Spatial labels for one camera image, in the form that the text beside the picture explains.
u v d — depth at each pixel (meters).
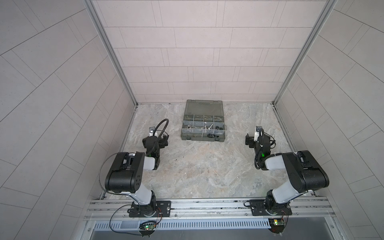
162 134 0.67
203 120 1.03
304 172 0.45
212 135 0.97
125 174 0.45
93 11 0.72
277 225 0.68
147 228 0.64
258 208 0.71
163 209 0.70
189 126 1.00
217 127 1.02
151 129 0.78
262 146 0.69
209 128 0.99
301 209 0.73
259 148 0.71
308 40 0.83
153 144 0.75
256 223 0.68
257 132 0.79
